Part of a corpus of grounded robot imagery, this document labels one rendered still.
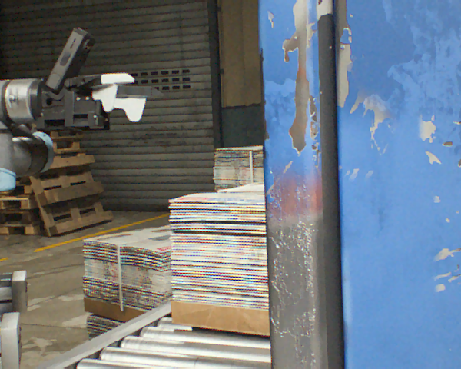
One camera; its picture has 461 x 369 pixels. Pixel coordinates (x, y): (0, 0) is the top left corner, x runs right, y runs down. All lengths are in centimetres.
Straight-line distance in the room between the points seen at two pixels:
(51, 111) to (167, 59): 870
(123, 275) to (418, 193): 201
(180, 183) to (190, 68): 147
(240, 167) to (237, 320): 134
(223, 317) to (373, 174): 111
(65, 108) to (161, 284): 90
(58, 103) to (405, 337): 112
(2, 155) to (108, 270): 97
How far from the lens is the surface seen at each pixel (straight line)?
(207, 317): 139
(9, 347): 166
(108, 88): 127
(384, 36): 27
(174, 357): 128
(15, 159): 143
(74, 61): 136
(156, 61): 1013
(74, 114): 132
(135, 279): 222
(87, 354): 132
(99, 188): 934
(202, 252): 138
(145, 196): 1026
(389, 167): 27
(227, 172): 270
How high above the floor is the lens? 117
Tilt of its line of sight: 5 degrees down
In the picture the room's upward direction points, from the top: 2 degrees counter-clockwise
